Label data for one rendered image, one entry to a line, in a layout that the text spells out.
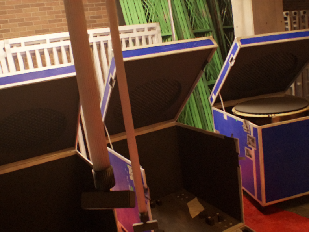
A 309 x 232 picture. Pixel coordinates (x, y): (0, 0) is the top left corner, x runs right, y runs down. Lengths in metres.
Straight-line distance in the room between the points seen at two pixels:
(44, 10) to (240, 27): 2.78
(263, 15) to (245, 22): 0.25
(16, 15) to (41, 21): 0.35
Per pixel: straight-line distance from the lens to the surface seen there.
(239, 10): 4.56
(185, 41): 2.64
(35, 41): 3.93
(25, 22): 5.08
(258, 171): 3.27
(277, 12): 4.83
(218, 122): 3.97
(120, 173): 2.83
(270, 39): 3.35
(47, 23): 5.16
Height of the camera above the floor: 1.79
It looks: 12 degrees down
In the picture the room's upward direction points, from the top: 8 degrees counter-clockwise
